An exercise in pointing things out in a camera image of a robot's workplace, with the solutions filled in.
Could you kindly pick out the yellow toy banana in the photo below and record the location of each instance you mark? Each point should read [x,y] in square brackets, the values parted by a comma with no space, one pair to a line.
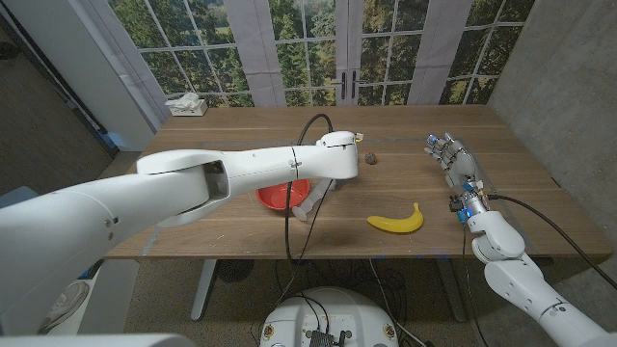
[397,225]

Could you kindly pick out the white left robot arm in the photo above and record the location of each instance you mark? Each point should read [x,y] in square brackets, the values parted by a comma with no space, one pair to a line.
[144,193]

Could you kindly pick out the blue plastic bin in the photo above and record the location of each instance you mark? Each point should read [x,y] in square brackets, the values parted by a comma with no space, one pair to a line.
[14,195]

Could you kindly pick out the blue and black foot pedal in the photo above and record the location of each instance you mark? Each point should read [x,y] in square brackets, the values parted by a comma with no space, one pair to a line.
[91,270]

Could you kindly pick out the large clear plastic syringe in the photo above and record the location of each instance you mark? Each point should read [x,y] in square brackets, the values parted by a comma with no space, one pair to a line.
[308,205]

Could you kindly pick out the white tissue box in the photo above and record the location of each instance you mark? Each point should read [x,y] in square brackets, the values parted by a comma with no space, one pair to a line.
[189,109]

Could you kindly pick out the white table leg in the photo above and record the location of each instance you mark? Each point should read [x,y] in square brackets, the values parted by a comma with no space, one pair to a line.
[202,294]

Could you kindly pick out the printed window backdrop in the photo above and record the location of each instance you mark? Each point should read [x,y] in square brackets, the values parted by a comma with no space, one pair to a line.
[308,48]

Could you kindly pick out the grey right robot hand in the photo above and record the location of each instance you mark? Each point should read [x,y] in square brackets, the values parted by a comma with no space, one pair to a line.
[458,161]

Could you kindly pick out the grey sneaker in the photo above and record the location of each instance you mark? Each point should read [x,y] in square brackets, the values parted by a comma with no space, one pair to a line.
[67,301]

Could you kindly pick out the small brown ball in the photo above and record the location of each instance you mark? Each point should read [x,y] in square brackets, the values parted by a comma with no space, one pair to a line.
[370,158]

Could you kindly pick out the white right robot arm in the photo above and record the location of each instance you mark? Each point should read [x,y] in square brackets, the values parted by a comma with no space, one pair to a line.
[520,284]

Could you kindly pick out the red plastic bowl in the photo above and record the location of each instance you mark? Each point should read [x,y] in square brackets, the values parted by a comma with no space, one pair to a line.
[275,195]

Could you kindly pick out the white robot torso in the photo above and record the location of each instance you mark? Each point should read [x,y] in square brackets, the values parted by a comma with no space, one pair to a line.
[332,308]

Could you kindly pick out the grey table leg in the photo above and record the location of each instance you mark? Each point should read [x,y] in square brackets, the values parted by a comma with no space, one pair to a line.
[450,294]

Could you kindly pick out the black round floor base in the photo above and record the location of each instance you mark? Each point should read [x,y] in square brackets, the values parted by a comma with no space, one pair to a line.
[236,270]

